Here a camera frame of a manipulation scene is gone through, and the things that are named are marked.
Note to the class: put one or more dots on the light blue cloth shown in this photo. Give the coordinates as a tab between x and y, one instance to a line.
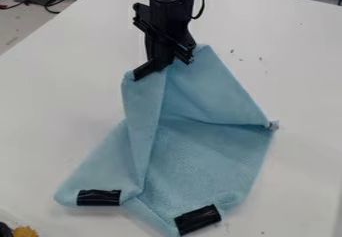
196	147

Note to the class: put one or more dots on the yellow toy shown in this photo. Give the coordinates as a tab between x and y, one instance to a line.
25	232

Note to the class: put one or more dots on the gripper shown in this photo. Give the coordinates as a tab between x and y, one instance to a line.
165	17

